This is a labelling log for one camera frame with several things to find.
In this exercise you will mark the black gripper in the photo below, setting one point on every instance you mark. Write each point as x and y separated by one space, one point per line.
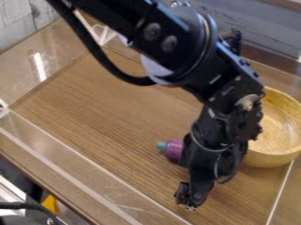
211 166

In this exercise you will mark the purple toy eggplant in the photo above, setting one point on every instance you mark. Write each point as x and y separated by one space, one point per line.
172 149

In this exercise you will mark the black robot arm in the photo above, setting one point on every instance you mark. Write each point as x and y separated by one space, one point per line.
187 54

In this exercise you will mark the brown wooden bowl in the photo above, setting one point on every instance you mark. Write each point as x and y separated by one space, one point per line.
279 144

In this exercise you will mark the yellow label on device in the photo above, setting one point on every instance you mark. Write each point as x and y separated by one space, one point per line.
50 204

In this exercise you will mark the clear acrylic tray wall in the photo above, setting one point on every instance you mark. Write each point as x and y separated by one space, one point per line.
85 186

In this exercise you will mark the clear acrylic corner bracket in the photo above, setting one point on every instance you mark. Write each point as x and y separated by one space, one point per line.
102 33

